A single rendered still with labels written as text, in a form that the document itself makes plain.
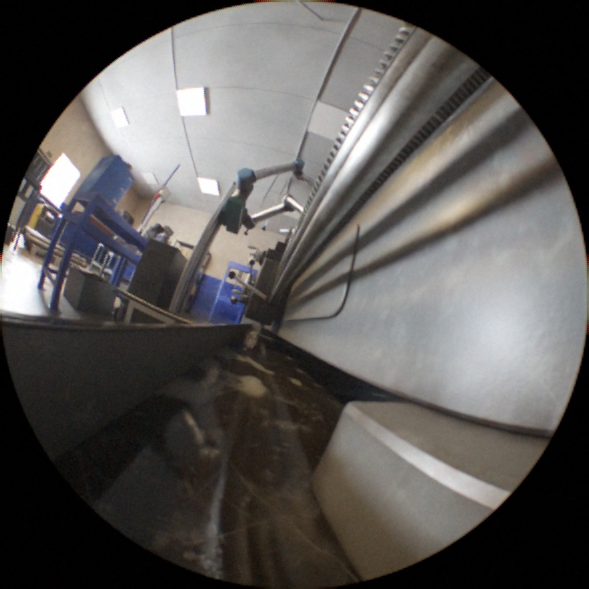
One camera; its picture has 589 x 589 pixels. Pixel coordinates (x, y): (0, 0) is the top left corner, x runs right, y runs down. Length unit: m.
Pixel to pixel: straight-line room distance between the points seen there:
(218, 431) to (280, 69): 3.17
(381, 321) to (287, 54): 3.07
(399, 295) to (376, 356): 0.06
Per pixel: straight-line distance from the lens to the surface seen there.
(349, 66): 2.91
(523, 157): 0.16
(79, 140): 7.17
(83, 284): 1.81
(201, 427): 0.15
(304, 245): 0.20
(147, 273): 1.65
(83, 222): 1.56
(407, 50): 0.15
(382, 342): 0.16
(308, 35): 3.02
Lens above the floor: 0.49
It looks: 13 degrees up
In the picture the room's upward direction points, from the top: 17 degrees clockwise
